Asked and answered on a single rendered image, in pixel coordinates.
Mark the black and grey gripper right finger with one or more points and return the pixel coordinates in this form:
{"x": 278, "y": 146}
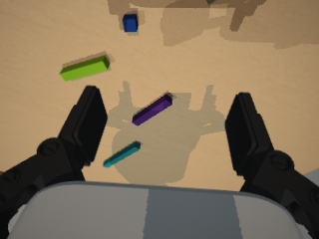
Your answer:
{"x": 268, "y": 172}

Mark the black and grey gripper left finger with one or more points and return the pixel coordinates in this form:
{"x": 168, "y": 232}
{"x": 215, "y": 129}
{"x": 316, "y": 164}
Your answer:
{"x": 58, "y": 159}

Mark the small blue block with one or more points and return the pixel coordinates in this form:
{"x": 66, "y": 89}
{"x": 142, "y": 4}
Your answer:
{"x": 130, "y": 22}

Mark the purple rod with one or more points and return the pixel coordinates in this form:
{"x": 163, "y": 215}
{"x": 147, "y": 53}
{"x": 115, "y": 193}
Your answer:
{"x": 152, "y": 110}

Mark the turquoise rod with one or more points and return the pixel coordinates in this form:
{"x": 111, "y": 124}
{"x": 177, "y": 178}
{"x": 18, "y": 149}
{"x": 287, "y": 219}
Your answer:
{"x": 122, "y": 154}

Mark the lime green rod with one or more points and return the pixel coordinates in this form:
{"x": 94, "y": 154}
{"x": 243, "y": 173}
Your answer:
{"x": 86, "y": 68}

